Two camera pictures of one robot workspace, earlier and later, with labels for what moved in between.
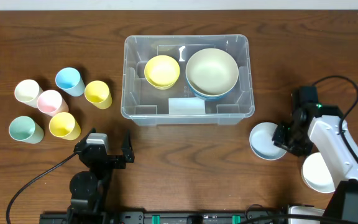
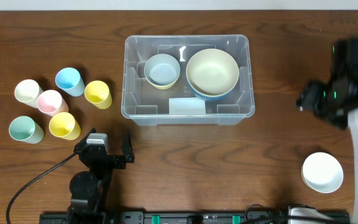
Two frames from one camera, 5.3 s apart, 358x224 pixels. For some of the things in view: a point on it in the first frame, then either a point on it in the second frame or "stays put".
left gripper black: x=105 y=158 stays put
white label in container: x=186 y=106 stays put
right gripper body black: x=281 y=138 to x=310 y=96
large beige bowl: x=211 y=71 stays put
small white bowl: x=315 y=174 stays put
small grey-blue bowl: x=261 y=142 to x=161 y=69
